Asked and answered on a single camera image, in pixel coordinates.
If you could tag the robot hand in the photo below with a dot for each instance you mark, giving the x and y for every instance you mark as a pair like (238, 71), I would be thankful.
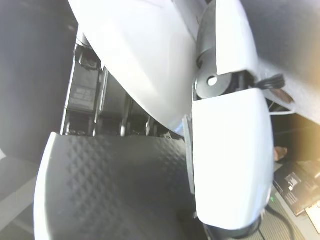
(112, 187)

